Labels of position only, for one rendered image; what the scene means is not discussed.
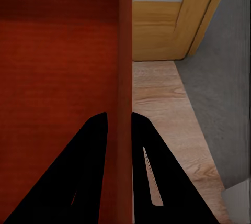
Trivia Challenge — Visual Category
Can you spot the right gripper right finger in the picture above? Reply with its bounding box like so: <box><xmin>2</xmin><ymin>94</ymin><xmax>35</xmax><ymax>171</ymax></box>
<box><xmin>131</xmin><ymin>112</ymin><xmax>219</xmax><ymax>224</ymax></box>

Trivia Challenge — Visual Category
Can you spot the storage box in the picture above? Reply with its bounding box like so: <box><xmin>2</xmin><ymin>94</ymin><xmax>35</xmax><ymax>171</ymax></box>
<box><xmin>0</xmin><ymin>0</ymin><xmax>134</xmax><ymax>224</ymax></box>

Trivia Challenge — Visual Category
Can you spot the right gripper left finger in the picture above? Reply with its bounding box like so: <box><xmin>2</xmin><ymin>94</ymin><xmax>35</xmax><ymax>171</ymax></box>
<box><xmin>3</xmin><ymin>112</ymin><xmax>108</xmax><ymax>224</ymax></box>

